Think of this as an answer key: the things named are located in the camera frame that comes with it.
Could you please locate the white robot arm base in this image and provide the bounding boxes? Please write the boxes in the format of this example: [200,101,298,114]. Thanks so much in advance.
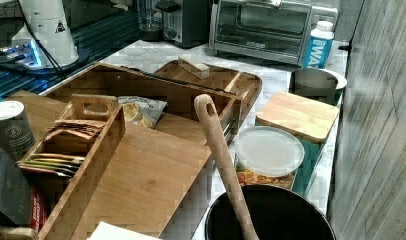
[12,0,79,70]

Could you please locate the grey metal cup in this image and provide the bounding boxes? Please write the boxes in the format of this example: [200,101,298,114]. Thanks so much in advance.
[289,68,347,105]

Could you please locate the grey cylindrical canister white lid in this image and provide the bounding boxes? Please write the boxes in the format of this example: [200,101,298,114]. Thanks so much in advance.
[0,100,35,161]

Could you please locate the wooden drawer cabinet top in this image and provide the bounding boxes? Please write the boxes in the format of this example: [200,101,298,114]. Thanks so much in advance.
[0,91,210,240]

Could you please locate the teal canister with wooden lid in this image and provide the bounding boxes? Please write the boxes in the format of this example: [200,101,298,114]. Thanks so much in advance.
[255,92,339,196]

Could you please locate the silver toaster oven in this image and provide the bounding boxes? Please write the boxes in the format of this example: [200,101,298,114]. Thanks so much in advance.
[208,0,340,65]

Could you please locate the wooden spoon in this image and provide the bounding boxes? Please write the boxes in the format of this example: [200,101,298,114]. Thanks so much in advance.
[194,94,259,240]

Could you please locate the white paper napkin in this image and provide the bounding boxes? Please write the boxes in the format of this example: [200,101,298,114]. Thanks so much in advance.
[87,221,160,240]

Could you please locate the black slatted robot platform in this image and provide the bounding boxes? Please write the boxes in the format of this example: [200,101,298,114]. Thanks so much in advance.
[0,11,139,98]

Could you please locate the black pot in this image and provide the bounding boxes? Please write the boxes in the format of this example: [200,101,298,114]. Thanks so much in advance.
[204,185,336,240]

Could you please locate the dark wooden serving tray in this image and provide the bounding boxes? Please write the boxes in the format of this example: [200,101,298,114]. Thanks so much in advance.
[155,60,262,124]

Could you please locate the blue water bottle white cap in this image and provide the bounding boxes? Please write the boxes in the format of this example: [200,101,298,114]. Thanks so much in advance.
[302,20,334,69]

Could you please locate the black box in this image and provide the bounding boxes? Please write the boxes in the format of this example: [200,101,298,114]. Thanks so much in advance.
[0,151,31,226]

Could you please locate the black two-slot toaster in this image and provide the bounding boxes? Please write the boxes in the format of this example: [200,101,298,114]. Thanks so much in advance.
[155,0,212,48]

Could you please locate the wooden tea bag caddy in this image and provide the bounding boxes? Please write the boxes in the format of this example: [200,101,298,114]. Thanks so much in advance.
[18,94,125,240]

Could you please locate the clear pasta jar white lid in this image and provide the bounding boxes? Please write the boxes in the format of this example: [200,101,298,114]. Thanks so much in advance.
[234,126,305,189]

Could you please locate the chip snack bag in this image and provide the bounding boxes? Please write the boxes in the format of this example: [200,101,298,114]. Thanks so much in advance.
[117,96,167,129]

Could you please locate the small wooden block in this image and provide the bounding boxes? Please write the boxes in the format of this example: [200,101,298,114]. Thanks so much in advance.
[178,56,210,79]

